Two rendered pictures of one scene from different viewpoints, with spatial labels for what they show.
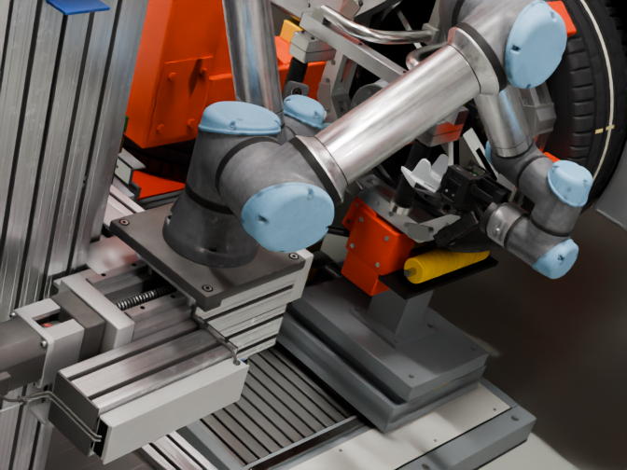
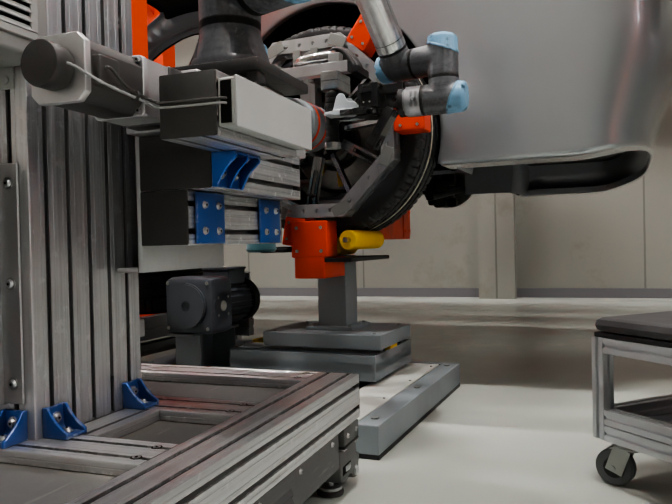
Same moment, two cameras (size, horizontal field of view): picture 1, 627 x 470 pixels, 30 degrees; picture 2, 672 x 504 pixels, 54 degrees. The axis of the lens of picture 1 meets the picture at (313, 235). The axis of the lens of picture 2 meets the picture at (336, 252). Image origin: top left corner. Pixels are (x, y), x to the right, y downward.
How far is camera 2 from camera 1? 1.33 m
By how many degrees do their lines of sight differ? 32
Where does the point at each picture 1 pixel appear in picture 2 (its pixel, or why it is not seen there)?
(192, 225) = (219, 39)
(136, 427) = (253, 98)
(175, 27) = not seen: hidden behind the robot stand
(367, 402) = (352, 367)
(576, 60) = not seen: hidden behind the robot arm
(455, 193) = (370, 99)
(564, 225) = (454, 66)
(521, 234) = (428, 90)
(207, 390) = (291, 108)
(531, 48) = not seen: outside the picture
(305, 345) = (287, 360)
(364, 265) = (311, 258)
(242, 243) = (261, 51)
